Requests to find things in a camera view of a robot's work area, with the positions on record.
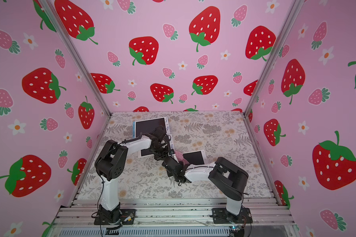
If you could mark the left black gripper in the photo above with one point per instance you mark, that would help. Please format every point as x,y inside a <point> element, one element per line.
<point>160,158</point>

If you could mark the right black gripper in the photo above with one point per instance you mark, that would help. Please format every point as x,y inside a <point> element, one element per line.
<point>172,165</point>

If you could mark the pink fluffy cloth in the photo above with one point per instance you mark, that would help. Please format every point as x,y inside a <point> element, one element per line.
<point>179,156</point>

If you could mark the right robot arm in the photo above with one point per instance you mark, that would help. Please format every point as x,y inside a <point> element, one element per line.
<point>225,175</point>

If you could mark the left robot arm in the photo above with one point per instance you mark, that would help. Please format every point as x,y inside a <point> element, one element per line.
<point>111,163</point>

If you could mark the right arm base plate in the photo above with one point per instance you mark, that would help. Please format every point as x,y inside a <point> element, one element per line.
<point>230,215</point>

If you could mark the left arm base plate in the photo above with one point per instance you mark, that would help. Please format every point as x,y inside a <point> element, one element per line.
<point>115,217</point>

